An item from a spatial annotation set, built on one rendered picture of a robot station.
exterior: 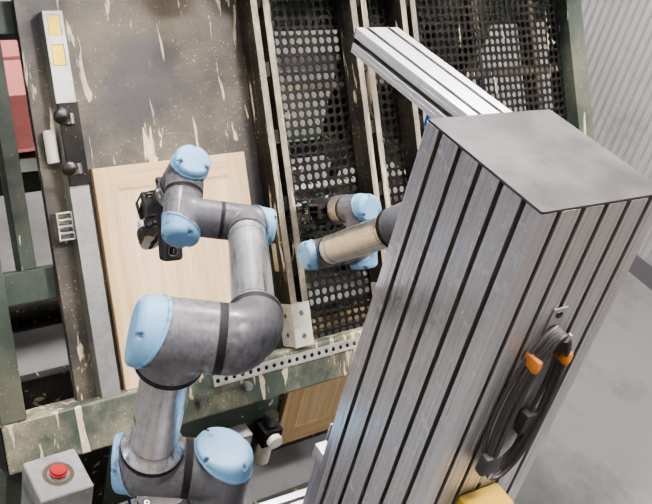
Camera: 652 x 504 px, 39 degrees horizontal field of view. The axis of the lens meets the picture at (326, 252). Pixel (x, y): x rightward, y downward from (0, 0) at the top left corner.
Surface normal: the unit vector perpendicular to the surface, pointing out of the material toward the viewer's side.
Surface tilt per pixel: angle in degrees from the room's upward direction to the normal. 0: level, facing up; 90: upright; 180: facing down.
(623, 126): 90
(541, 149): 0
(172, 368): 103
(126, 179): 56
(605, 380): 0
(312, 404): 90
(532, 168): 0
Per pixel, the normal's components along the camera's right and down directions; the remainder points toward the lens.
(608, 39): -0.83, 0.14
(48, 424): 0.57, 0.01
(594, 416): 0.22, -0.81
